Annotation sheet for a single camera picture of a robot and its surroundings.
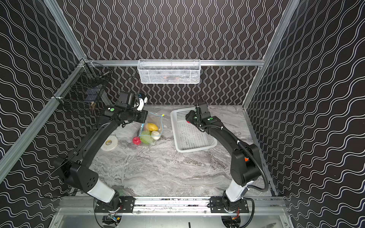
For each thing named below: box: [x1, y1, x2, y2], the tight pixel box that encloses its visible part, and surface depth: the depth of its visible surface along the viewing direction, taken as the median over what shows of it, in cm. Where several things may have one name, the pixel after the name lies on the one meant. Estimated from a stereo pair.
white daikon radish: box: [151, 130, 161, 140], surface depth 87 cm
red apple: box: [132, 136, 142, 146], surface depth 97 cm
